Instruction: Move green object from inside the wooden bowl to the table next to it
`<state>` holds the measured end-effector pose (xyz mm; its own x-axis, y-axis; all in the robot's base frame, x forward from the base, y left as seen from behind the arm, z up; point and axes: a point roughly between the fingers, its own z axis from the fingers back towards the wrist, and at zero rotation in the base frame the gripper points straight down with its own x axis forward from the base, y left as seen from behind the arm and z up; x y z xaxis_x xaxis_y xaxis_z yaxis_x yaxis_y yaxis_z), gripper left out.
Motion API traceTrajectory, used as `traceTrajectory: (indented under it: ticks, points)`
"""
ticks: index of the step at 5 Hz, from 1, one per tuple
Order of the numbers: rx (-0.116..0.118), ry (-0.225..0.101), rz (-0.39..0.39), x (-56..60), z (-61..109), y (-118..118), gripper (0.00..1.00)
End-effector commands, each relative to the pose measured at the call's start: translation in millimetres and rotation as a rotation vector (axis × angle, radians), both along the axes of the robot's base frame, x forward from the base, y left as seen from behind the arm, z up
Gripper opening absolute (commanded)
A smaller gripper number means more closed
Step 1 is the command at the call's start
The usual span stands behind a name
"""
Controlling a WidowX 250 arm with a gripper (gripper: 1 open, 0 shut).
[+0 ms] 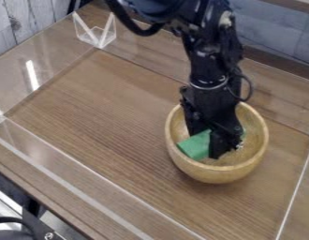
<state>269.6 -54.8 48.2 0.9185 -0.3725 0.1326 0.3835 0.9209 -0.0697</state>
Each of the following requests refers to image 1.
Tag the black metal table clamp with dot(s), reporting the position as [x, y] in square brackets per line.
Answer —
[20, 215]

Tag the clear acrylic corner bracket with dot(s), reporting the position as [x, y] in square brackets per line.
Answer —
[96, 36]

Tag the wooden bowl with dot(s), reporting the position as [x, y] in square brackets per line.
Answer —
[239, 162]

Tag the green rectangular block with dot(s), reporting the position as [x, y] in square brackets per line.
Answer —
[195, 147]

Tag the clear acrylic tray wall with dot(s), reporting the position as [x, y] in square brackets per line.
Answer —
[104, 210]

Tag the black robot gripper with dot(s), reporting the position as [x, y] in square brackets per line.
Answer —
[211, 110]

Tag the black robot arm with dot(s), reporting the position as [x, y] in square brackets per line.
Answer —
[206, 24]

